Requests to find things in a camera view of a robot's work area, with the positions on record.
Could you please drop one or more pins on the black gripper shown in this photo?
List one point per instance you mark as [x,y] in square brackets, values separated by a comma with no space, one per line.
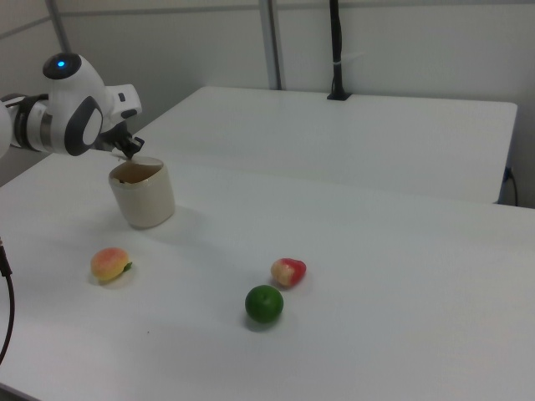
[115,140]

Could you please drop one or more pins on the cream ceramic cup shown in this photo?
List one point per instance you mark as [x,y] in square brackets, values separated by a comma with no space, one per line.
[146,200]

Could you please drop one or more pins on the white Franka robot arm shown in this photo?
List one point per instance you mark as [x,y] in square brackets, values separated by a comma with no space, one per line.
[71,108]

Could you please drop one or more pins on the orange yellow toy peach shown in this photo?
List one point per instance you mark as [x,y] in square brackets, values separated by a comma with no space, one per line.
[108,265]

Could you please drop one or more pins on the red toy strawberry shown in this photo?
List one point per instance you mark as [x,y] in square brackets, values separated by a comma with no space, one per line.
[289,271]

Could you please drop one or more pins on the white rectangular table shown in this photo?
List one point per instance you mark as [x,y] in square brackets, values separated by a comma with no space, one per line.
[334,138]

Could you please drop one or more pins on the green toy lime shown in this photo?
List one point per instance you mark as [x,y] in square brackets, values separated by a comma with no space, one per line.
[263,304]

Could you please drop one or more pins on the black clamped pole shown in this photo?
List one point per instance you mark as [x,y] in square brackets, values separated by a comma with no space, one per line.
[335,46]

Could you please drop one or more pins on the grey aluminium partition post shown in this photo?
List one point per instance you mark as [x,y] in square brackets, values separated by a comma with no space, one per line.
[273,42]

